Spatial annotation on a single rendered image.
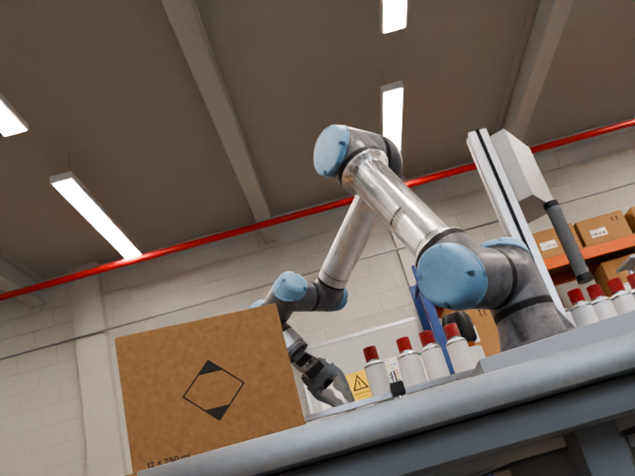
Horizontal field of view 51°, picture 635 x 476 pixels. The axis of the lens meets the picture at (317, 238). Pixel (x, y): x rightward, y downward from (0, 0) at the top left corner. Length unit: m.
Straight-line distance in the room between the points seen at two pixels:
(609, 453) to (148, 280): 6.05
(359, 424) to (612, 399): 0.31
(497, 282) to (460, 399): 0.44
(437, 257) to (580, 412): 0.42
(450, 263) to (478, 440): 0.41
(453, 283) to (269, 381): 0.37
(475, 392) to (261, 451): 0.26
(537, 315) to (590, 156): 6.03
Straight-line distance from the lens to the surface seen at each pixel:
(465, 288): 1.17
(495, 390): 0.82
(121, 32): 4.36
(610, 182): 7.17
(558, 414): 0.88
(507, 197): 1.62
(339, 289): 1.67
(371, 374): 1.61
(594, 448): 1.02
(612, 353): 0.86
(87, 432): 6.54
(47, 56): 4.48
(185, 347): 1.24
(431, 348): 1.62
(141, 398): 1.23
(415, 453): 0.85
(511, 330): 1.27
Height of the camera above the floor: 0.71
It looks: 23 degrees up
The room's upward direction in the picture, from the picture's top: 16 degrees counter-clockwise
